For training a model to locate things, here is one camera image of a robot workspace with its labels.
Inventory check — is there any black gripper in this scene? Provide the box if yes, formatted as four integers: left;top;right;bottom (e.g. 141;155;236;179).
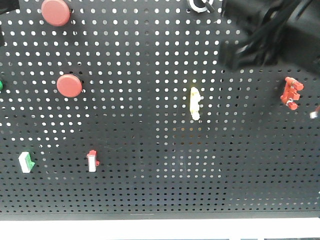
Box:
218;0;320;74

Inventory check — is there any lower red push button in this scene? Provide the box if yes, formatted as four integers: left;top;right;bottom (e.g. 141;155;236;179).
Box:
56;74;83;98

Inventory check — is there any red push button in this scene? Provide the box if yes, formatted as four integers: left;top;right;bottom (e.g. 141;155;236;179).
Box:
41;0;71;27
56;74;83;98

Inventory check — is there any upper red push button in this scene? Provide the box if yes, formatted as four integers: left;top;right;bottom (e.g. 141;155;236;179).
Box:
41;0;71;27

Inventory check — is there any black perforated pegboard panel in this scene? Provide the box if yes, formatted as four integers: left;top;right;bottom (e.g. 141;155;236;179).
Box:
0;0;320;221

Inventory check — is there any white height-adjustable table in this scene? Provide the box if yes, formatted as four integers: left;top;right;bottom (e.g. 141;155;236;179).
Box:
0;218;320;240

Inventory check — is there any red toggle switch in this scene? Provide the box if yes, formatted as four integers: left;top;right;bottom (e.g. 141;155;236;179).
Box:
280;76;304;111

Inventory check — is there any silver key switch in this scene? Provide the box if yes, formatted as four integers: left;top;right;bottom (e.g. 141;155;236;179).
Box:
187;0;215;13

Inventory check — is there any yellow toggle switch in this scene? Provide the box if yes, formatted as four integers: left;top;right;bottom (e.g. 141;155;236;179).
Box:
189;87;202;121

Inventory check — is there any white red rocker switch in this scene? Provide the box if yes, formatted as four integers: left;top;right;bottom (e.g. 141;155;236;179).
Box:
86;150;100;173

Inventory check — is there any white green rocker switch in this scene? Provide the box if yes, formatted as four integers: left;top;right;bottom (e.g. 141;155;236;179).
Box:
18;151;35;174

